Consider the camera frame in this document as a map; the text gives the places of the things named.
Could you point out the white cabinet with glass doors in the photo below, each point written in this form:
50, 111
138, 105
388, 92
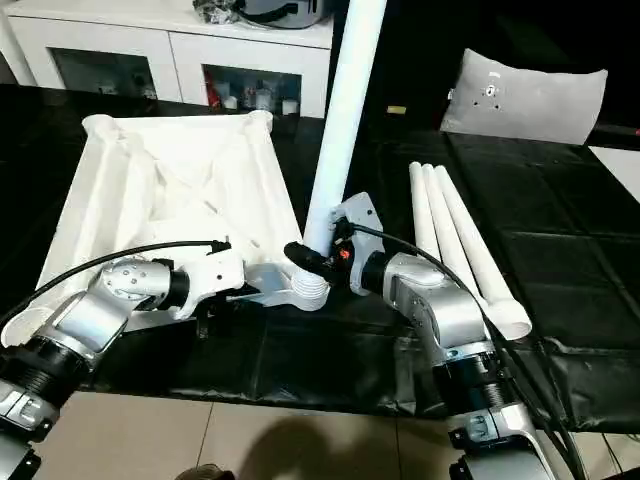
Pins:
110, 50

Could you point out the black work mat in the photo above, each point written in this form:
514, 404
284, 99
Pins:
580, 260

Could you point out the white flat panel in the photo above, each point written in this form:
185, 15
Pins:
620, 170

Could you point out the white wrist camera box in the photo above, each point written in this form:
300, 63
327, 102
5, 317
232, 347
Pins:
215, 275
358, 215

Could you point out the white plastic table top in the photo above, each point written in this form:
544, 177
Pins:
160, 190

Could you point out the small red bottle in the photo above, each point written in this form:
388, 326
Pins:
212, 97

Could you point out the grey pillow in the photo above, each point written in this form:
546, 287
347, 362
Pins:
525, 95

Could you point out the white plastic table leg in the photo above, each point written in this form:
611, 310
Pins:
424, 210
345, 130
480, 260
445, 220

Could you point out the dark clutter pile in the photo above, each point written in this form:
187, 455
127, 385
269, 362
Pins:
215, 10

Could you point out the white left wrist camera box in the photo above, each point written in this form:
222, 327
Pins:
215, 275

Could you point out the dark round appliance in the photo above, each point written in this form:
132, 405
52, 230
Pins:
285, 10

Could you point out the small yellow label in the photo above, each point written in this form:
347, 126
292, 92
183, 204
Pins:
397, 109

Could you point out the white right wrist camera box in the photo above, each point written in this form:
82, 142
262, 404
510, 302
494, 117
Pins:
358, 215

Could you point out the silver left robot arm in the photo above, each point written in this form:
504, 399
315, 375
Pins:
90, 320

